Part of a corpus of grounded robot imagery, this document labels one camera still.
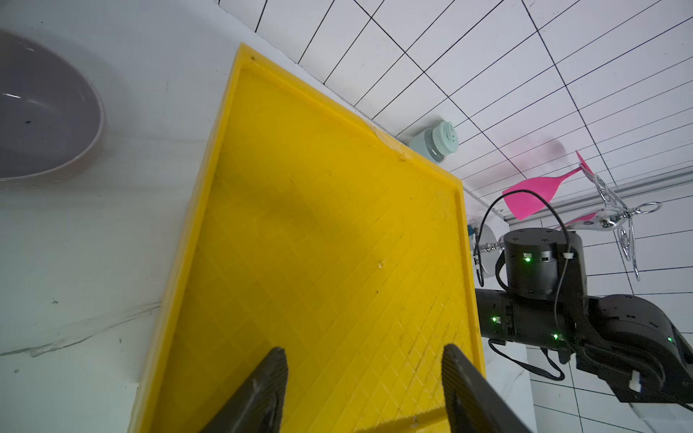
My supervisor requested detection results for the mint green jar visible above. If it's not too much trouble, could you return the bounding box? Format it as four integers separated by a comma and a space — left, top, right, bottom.
408, 121, 459, 163

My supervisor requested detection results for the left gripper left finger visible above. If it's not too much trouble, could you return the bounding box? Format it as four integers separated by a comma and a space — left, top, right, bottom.
200, 346, 289, 433

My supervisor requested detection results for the grey purple bowl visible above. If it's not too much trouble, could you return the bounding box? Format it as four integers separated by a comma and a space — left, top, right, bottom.
1, 30, 106, 189

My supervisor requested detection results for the yellow drawer cabinet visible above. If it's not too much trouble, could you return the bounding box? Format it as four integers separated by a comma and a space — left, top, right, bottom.
129, 45, 485, 432

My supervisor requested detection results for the pink plastic wine glass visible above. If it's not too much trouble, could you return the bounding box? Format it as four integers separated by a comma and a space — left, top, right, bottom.
503, 151, 594, 220

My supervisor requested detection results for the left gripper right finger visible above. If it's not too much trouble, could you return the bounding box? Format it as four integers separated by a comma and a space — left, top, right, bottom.
441, 344, 531, 433

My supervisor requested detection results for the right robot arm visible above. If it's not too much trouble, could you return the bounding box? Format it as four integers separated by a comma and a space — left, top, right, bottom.
476, 224, 692, 410

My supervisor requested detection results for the chrome glass rack stand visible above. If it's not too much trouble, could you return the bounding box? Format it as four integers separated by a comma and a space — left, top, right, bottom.
467, 167, 693, 283

